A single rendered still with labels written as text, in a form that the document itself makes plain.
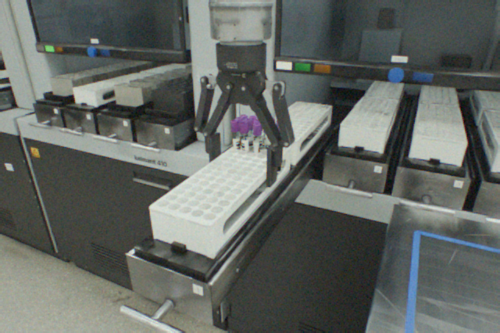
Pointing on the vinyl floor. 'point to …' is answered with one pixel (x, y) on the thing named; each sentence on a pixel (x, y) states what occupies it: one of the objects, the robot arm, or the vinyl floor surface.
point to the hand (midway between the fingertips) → (242, 166)
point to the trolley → (437, 275)
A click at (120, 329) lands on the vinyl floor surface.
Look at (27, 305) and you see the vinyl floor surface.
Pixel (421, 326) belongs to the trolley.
